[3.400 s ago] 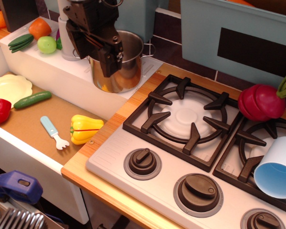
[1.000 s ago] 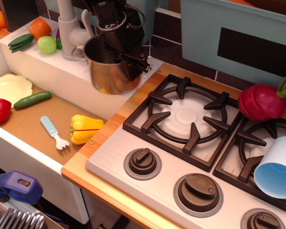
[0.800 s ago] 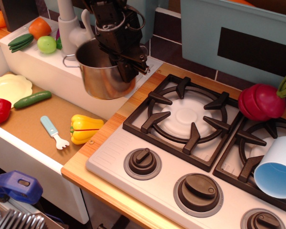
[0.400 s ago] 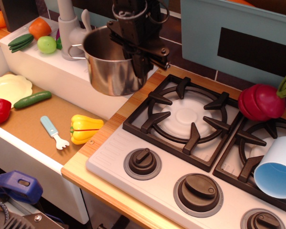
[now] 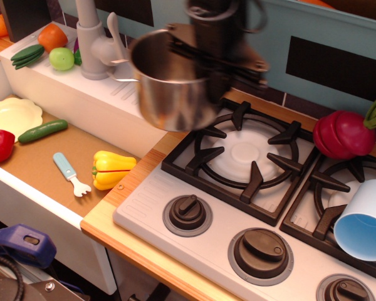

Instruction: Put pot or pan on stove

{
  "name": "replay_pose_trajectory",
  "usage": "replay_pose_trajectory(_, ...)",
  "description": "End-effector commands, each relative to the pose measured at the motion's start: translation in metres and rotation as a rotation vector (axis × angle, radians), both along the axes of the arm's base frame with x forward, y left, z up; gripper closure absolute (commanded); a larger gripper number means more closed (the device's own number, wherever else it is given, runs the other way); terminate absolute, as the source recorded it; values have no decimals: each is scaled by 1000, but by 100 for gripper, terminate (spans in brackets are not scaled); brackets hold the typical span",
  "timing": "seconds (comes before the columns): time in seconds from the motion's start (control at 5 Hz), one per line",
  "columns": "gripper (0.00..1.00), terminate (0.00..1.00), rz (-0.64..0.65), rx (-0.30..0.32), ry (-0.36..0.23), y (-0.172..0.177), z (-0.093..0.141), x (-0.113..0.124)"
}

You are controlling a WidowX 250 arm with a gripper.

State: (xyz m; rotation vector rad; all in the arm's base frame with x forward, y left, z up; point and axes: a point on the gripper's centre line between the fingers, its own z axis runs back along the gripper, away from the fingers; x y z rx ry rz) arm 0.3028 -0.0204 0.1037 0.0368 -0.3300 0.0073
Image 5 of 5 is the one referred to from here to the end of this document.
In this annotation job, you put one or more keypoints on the left small stove knob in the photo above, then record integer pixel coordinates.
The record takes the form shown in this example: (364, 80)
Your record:
(187, 216)

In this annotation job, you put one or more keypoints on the cream scalloped plate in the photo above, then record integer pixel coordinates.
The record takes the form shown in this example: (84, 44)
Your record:
(19, 115)

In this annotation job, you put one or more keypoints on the grey toy faucet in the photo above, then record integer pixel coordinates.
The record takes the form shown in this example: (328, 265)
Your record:
(98, 52)

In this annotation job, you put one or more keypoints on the left black burner grate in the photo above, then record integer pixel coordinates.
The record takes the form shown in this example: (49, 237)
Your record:
(248, 159)

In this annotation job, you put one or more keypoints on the black burner grate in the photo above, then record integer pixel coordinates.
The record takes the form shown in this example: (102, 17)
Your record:
(326, 191)
(248, 159)

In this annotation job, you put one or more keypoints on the green toy cucumber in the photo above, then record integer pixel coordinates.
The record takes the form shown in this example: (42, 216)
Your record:
(42, 131)

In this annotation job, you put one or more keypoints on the middle large stove knob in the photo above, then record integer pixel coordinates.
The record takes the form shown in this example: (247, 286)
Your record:
(260, 257)

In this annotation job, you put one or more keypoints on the stainless steel pot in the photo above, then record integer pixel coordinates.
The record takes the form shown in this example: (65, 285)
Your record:
(164, 101)

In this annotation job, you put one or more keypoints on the orange toy vegetable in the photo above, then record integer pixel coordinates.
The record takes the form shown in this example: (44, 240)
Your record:
(51, 37)

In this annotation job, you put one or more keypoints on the red toy radish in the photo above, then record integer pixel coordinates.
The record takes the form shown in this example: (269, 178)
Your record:
(345, 135)

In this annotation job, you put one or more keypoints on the grey toy stove top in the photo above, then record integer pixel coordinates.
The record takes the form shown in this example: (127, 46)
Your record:
(141, 214)

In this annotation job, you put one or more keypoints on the blue handled toy fork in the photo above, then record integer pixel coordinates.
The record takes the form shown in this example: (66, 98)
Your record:
(79, 189)

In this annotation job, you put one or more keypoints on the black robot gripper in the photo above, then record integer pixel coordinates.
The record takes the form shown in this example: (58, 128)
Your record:
(217, 31)

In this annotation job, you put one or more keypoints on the right black burner grate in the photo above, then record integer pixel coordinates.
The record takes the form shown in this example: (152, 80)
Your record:
(326, 191)

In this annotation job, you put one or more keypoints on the green toy apple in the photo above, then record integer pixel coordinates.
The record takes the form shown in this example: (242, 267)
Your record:
(61, 59)

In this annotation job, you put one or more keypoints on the white toy sink unit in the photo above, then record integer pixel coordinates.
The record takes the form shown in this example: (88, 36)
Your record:
(102, 115)

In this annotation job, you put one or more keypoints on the dark green toy leaves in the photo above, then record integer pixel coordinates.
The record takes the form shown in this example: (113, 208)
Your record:
(27, 56)

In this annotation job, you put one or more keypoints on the yellow toy bell pepper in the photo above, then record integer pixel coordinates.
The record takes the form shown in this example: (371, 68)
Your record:
(110, 168)

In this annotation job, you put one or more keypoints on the right stove knob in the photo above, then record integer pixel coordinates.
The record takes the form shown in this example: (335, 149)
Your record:
(342, 287)

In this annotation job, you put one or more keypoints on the purple toy eggplant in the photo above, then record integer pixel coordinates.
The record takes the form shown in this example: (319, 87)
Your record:
(76, 53)

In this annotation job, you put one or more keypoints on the light blue plastic cup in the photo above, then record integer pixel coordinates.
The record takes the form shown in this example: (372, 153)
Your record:
(355, 229)

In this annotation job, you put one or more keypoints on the teal toy microwave cabinet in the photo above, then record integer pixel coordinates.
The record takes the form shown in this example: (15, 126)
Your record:
(322, 55)

